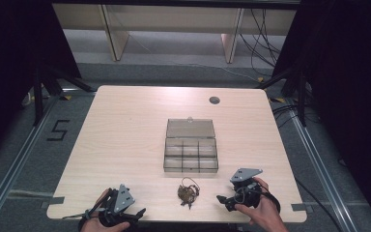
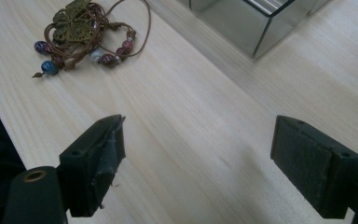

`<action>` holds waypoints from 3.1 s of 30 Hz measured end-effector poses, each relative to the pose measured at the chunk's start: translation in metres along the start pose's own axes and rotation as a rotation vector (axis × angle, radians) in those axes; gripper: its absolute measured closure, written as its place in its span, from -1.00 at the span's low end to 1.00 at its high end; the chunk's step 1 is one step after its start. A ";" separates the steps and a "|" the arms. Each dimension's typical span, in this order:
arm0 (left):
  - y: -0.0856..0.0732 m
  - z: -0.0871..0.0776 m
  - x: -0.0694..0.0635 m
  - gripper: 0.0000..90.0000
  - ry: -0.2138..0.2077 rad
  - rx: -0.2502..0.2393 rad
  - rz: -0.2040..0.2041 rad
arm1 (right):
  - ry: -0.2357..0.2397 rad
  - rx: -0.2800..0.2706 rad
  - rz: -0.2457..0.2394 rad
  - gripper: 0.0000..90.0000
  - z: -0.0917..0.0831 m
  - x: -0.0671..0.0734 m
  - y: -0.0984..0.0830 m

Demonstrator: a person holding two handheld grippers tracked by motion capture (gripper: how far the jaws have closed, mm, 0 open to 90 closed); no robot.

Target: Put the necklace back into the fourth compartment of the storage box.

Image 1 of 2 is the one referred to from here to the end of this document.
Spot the person's left hand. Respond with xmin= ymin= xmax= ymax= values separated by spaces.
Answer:
xmin=80 ymin=188 xmax=131 ymax=232

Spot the clear plastic compartment box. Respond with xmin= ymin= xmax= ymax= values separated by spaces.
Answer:
xmin=162 ymin=116 xmax=219 ymax=174

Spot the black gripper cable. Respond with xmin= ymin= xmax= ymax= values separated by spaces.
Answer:
xmin=62 ymin=208 xmax=93 ymax=221
xmin=260 ymin=188 xmax=282 ymax=215

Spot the light wooden bench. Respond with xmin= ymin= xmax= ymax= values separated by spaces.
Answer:
xmin=51 ymin=3 xmax=299 ymax=65

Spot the black floor cable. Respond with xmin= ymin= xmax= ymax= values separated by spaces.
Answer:
xmin=294 ymin=177 xmax=344 ymax=232

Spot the brown bead necklace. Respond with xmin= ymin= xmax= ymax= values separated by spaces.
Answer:
xmin=177 ymin=176 xmax=202 ymax=211

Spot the person's right hand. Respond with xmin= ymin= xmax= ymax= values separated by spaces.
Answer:
xmin=234 ymin=177 xmax=290 ymax=232

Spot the black tape floor mark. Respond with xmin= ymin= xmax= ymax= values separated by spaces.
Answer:
xmin=46 ymin=119 xmax=71 ymax=142

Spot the grey tape strip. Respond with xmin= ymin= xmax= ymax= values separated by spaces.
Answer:
xmin=40 ymin=195 xmax=66 ymax=210
xmin=291 ymin=203 xmax=314 ymax=214

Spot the metal floor rail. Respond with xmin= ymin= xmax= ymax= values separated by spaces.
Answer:
xmin=0 ymin=93 xmax=62 ymax=226
xmin=286 ymin=102 xmax=358 ymax=232

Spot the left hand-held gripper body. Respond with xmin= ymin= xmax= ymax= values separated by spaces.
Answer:
xmin=98 ymin=183 xmax=136 ymax=227

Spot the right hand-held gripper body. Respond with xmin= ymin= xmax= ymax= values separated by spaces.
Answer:
xmin=229 ymin=167 xmax=264 ymax=211

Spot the black metal stand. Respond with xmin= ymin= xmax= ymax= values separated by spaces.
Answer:
xmin=255 ymin=66 xmax=308 ymax=128
xmin=32 ymin=64 xmax=95 ymax=127

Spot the dark curtain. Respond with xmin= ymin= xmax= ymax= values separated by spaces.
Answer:
xmin=0 ymin=0 xmax=82 ymax=167
xmin=271 ymin=0 xmax=371 ymax=232

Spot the bundle of black cables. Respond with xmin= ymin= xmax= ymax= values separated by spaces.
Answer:
xmin=240 ymin=9 xmax=286 ymax=78

